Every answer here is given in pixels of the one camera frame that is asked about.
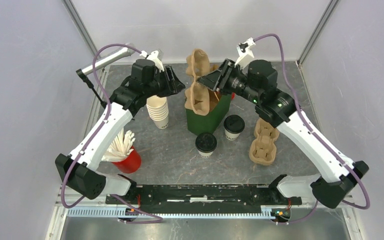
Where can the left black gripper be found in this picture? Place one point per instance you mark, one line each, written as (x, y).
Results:
(176, 85)

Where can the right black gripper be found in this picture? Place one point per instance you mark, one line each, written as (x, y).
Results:
(226, 69)

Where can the brown cardboard cup carrier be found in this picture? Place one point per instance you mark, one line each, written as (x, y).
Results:
(197, 96)

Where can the green paper bag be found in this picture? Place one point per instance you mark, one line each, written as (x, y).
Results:
(219, 106)

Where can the black coffee cup lid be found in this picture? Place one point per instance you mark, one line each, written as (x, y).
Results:
(234, 124)

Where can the white paper coffee cup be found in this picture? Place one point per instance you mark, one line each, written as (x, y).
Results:
(231, 136)

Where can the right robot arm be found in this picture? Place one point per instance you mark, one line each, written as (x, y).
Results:
(337, 173)

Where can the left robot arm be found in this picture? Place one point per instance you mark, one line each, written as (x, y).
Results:
(78, 169)

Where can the stack of white paper cups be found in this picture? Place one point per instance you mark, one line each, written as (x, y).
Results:
(158, 111)

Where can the silver microphone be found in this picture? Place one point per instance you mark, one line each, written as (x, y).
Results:
(101, 62)

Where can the brown cardboard cup carriers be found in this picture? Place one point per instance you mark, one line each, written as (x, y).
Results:
(263, 149)

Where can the red cup with straws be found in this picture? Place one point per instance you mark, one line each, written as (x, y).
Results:
(122, 153)

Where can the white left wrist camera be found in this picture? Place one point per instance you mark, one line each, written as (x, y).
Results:
(154, 56)

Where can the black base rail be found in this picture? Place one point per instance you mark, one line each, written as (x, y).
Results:
(153, 203)

